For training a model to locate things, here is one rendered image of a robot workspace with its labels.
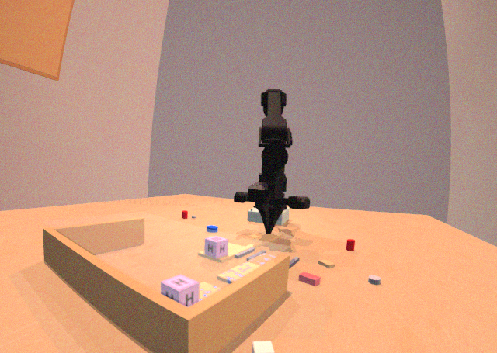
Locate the pink rectangular block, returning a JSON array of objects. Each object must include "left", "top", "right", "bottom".
[{"left": 299, "top": 272, "right": 321, "bottom": 286}]

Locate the grey short cylinder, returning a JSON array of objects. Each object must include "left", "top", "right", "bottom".
[{"left": 368, "top": 275, "right": 381, "bottom": 285}]

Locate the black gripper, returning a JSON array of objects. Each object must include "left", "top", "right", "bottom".
[{"left": 234, "top": 171, "right": 310, "bottom": 234}]

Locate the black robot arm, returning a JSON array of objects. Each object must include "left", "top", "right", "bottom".
[{"left": 248, "top": 89, "right": 292, "bottom": 203}]

